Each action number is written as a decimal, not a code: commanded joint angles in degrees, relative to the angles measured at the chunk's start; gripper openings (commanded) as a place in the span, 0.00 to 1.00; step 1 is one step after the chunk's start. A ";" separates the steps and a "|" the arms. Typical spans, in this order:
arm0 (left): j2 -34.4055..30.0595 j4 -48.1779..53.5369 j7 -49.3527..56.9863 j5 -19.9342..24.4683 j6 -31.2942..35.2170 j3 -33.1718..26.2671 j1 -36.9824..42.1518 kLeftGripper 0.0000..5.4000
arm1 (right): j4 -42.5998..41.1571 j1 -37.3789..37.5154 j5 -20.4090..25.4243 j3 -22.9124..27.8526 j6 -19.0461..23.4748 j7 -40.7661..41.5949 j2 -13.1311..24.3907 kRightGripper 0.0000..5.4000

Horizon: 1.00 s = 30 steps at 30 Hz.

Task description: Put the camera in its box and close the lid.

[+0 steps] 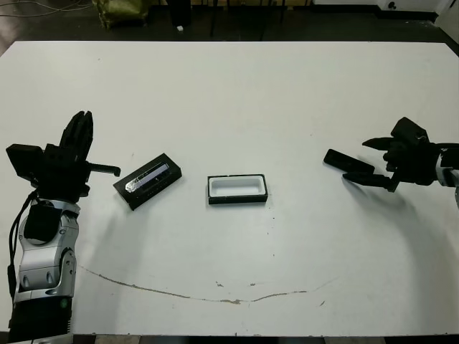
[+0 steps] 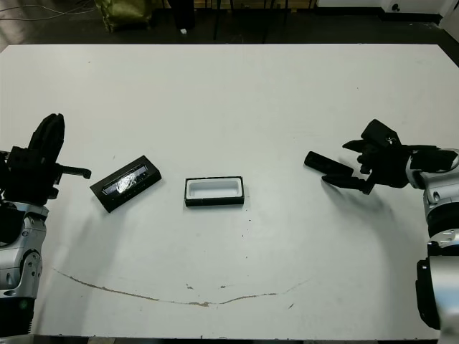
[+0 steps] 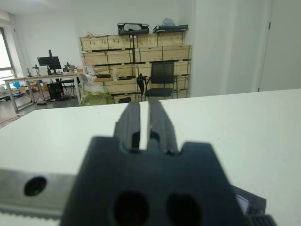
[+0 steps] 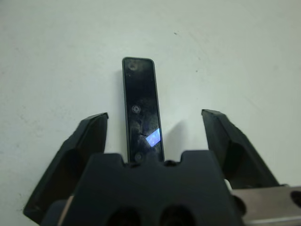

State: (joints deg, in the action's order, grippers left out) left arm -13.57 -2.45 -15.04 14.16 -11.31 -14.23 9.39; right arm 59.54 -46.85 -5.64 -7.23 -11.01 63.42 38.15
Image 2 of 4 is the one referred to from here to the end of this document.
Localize slim black camera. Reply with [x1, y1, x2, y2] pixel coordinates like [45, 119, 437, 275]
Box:
[303, 150, 354, 176]

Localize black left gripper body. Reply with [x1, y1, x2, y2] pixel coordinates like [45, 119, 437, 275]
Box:
[0, 145, 93, 205]

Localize olive green bag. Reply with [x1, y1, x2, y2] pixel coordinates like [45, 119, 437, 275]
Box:
[95, 0, 153, 33]

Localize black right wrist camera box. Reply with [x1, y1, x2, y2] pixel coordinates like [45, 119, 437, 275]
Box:
[360, 119, 399, 148]

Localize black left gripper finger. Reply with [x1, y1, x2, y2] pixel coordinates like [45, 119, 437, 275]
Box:
[42, 113, 66, 164]
[27, 113, 58, 162]

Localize black metal chair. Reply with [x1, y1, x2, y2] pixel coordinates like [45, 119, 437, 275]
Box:
[211, 0, 288, 42]

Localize grey floor cable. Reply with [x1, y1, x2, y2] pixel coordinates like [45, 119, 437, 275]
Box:
[0, 3, 98, 21]

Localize black printed box lid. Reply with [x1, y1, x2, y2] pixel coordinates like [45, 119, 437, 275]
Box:
[89, 154, 163, 214]

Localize black trouser legs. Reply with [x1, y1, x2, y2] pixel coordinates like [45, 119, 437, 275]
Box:
[171, 0, 197, 32]

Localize black box with white insert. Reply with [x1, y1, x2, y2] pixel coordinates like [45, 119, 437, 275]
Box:
[184, 175, 246, 209]

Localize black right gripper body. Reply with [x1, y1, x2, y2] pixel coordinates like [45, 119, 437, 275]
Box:
[358, 141, 413, 188]

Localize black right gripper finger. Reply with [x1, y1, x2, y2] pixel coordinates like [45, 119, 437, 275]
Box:
[321, 173, 376, 196]
[342, 139, 372, 151]

